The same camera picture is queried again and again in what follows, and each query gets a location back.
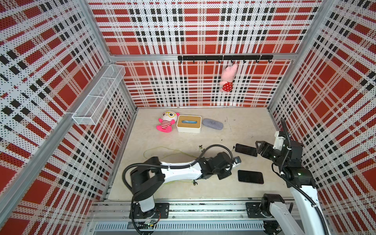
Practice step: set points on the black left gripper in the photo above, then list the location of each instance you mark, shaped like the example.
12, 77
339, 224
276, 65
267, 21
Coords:
225, 174

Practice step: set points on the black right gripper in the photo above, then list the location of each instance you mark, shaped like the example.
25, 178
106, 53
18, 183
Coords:
269, 147

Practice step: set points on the black smartphone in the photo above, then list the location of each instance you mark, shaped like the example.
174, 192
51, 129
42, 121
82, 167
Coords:
250, 177
246, 150

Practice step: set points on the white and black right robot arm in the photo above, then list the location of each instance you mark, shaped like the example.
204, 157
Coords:
296, 182

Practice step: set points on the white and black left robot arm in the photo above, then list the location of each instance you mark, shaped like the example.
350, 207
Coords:
144, 179

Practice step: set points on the grey fabric case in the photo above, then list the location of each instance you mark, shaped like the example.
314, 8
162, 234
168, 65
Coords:
210, 123

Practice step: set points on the white tissue box wooden lid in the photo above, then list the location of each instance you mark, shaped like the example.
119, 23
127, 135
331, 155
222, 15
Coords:
189, 124

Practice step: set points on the pink striped plush doll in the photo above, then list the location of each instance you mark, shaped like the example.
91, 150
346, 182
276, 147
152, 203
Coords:
168, 119

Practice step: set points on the pink pig plush toy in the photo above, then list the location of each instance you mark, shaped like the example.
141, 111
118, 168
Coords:
227, 78

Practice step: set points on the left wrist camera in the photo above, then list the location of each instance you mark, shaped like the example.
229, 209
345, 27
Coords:
236, 161

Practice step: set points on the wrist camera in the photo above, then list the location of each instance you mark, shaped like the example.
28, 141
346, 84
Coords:
280, 137
236, 161

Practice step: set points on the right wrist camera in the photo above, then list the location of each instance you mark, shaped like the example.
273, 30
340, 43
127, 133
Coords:
280, 137

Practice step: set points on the black hook rail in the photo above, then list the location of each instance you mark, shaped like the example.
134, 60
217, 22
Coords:
205, 58

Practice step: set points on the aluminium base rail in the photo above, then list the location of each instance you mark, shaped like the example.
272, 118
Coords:
202, 216

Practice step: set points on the white wire mesh basket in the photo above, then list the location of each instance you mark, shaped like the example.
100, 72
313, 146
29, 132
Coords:
95, 103

